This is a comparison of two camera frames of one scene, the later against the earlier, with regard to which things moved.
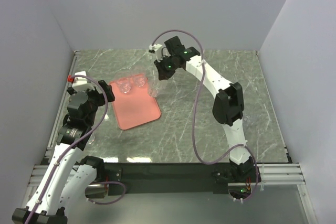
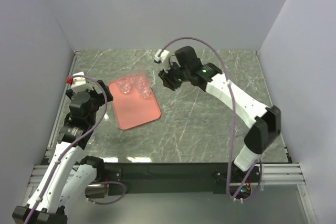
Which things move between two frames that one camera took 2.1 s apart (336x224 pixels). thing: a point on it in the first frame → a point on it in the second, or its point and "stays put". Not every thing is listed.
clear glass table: x=153 y=84 → x=145 y=90
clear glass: x=125 y=84 stays put
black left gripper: x=101 y=97 stays put
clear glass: x=92 y=138 stays put
